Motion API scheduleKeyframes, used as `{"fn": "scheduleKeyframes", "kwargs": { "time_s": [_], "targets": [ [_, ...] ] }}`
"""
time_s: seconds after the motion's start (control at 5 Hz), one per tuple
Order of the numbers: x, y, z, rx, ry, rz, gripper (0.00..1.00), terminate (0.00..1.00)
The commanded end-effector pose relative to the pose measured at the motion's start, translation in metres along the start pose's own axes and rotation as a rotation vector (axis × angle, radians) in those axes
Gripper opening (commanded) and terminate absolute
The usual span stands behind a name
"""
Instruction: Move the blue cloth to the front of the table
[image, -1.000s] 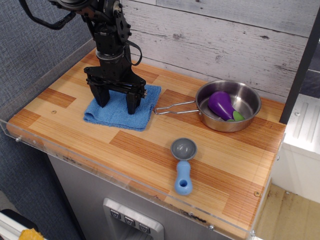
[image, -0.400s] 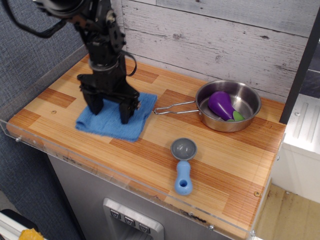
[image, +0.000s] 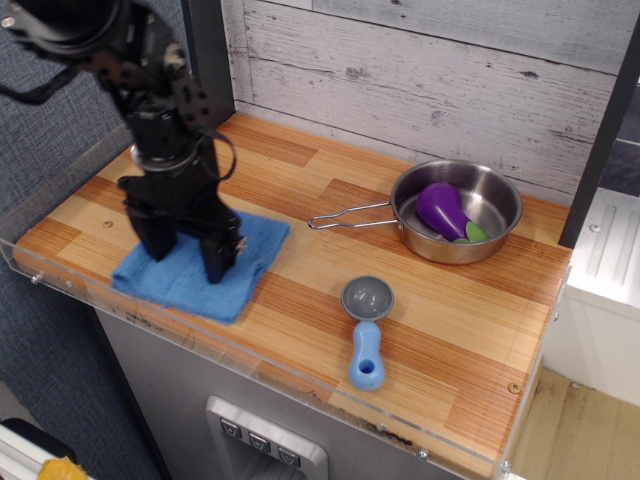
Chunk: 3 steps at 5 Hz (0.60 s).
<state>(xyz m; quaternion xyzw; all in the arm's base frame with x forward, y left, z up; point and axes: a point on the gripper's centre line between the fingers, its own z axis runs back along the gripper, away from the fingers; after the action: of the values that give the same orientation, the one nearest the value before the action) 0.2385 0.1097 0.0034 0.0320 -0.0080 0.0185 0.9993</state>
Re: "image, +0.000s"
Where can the silver dispenser panel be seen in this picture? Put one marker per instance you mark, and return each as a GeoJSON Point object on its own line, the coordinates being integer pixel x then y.
{"type": "Point", "coordinates": [245, 440]}

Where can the blue cloth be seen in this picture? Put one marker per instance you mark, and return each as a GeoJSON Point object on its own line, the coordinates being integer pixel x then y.
{"type": "Point", "coordinates": [180, 281]}

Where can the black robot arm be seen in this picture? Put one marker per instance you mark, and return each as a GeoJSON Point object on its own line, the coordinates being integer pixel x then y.
{"type": "Point", "coordinates": [138, 62]}

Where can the clear acrylic table guard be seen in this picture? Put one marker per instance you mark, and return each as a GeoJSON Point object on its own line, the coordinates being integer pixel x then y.
{"type": "Point", "coordinates": [459, 344]}

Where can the stainless steel pan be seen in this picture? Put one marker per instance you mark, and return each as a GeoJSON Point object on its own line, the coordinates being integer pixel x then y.
{"type": "Point", "coordinates": [489, 199]}

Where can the purple toy eggplant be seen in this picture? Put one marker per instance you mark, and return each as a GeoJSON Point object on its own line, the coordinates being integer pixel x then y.
{"type": "Point", "coordinates": [439, 206]}

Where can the blue grey ice cream scoop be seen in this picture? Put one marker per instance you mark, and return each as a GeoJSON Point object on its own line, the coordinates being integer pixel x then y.
{"type": "Point", "coordinates": [367, 300]}

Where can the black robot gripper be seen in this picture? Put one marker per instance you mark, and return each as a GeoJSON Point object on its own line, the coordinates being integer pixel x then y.
{"type": "Point", "coordinates": [160, 204]}

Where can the black vertical post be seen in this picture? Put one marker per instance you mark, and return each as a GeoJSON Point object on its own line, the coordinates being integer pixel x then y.
{"type": "Point", "coordinates": [610, 125]}

